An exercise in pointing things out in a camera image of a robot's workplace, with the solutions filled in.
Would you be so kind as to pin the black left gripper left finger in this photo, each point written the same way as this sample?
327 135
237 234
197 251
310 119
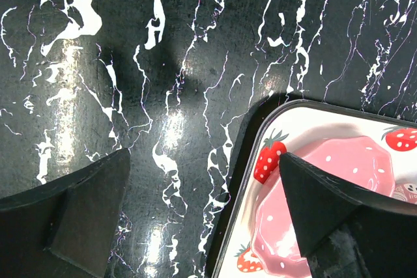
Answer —
65 228

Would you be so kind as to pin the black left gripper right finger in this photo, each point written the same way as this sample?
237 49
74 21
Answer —
344 230

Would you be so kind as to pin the pink dotted plate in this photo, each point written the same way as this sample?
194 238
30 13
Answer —
359 160

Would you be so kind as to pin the white strawberry print tray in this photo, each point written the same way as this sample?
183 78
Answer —
296 124

